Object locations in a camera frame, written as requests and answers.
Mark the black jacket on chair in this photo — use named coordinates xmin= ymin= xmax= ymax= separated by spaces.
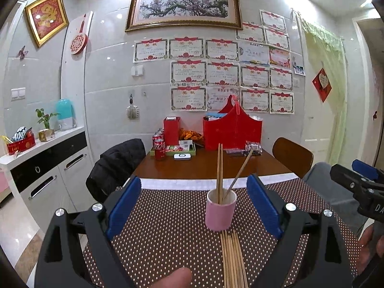
xmin=85 ymin=138 xmax=146 ymax=203

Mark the red gift bag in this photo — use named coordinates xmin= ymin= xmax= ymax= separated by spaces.
xmin=202 ymin=94 xmax=262 ymax=151

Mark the red tall box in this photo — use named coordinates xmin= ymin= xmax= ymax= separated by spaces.
xmin=163 ymin=116 xmax=180 ymax=146

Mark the white black sideboard cabinet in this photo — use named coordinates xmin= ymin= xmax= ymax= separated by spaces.
xmin=1 ymin=127 xmax=95 ymax=232

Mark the red round hanging ornament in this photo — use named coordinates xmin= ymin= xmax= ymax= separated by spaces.
xmin=70 ymin=14 xmax=88 ymax=55

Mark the plastic candy bag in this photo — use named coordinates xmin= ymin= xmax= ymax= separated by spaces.
xmin=245 ymin=141 xmax=262 ymax=155

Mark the hanging wall brush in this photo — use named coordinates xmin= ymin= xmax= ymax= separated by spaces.
xmin=126 ymin=94 xmax=139 ymax=120

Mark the small potted green plant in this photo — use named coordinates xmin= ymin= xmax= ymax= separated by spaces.
xmin=35 ymin=108 xmax=59 ymax=142

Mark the green door curtain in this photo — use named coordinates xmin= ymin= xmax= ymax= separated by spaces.
xmin=298 ymin=16 xmax=347 ymax=164

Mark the person's right hand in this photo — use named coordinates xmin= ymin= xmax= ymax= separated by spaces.
xmin=356 ymin=223 xmax=383 ymax=275

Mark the plum blossom framed painting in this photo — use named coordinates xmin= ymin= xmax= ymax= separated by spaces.
xmin=125 ymin=0 xmax=243 ymax=32

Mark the teal white humidifier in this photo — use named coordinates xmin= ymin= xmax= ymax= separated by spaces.
xmin=55 ymin=99 xmax=77 ymax=131

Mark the person's left hand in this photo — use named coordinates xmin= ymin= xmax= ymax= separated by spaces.
xmin=150 ymin=267 xmax=192 ymax=288

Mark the gold framed red picture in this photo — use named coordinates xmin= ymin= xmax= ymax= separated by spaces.
xmin=25 ymin=0 xmax=69 ymax=48

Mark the brown wooden chair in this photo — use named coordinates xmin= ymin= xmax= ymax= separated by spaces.
xmin=272 ymin=137 xmax=314 ymax=178

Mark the white small device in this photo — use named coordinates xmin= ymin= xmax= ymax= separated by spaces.
xmin=173 ymin=153 xmax=191 ymax=161

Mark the red cola can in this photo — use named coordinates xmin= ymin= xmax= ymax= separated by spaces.
xmin=154 ymin=138 xmax=166 ymax=160

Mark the red box on sideboard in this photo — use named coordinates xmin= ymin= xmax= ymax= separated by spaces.
xmin=6 ymin=134 xmax=36 ymax=155

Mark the pink cylindrical chopstick cup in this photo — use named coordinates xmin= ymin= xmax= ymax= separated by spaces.
xmin=205 ymin=189 xmax=237 ymax=231

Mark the brown polka dot table mat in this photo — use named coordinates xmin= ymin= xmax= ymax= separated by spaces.
xmin=82 ymin=177 xmax=361 ymax=288

